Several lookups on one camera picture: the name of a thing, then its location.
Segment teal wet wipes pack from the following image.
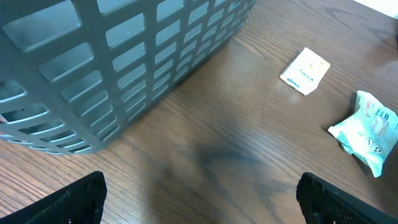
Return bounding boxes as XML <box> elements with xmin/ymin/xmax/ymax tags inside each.
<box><xmin>328</xmin><ymin>90</ymin><xmax>397</xmax><ymax>177</ymax></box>

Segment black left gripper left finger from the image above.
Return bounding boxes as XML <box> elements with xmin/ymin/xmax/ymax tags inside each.
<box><xmin>1</xmin><ymin>171</ymin><xmax>107</xmax><ymax>224</ymax></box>

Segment small orange tissue pack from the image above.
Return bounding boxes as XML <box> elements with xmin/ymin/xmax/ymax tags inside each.
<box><xmin>280</xmin><ymin>47</ymin><xmax>330</xmax><ymax>96</ymax></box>

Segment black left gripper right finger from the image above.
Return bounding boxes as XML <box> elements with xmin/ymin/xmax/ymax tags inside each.
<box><xmin>296</xmin><ymin>172</ymin><xmax>397</xmax><ymax>224</ymax></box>

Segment grey plastic shopping basket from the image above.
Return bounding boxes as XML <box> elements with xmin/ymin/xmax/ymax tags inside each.
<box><xmin>1</xmin><ymin>0</ymin><xmax>254</xmax><ymax>155</ymax></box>

